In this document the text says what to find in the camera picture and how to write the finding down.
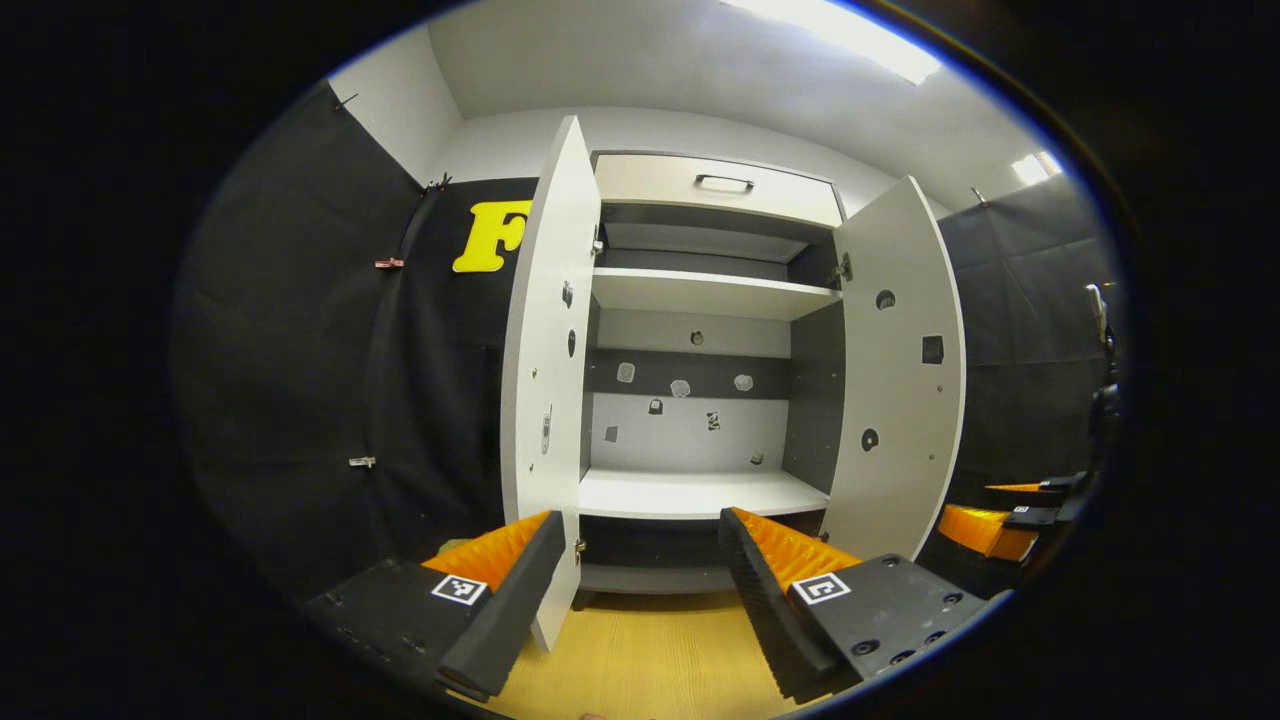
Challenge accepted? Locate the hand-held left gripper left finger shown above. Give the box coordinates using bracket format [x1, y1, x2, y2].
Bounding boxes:
[305, 510, 567, 703]

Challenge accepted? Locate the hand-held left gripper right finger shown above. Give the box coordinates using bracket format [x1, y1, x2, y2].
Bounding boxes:
[718, 506, 1001, 704]

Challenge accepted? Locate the headphone-sticker beige cabinet door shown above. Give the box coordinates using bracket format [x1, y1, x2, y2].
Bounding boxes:
[820, 176, 968, 563]

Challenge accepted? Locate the beige double-door shoe cabinet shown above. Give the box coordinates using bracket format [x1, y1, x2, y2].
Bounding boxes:
[500, 115, 968, 653]

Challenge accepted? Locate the camera-sticker beige cabinet door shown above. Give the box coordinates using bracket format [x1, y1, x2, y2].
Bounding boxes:
[500, 115, 603, 653]

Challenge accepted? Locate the white cabinet shelf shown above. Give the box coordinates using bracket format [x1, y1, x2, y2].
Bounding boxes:
[578, 467, 831, 521]
[592, 267, 843, 321]

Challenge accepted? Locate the beige cabinet drawer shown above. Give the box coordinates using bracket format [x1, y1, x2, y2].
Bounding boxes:
[593, 152, 846, 228]

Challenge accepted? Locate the small ceiling light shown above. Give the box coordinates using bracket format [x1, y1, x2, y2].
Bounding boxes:
[1010, 150, 1063, 186]

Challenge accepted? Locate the black backdrop cloth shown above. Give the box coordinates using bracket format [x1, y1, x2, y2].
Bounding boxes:
[170, 80, 1121, 601]

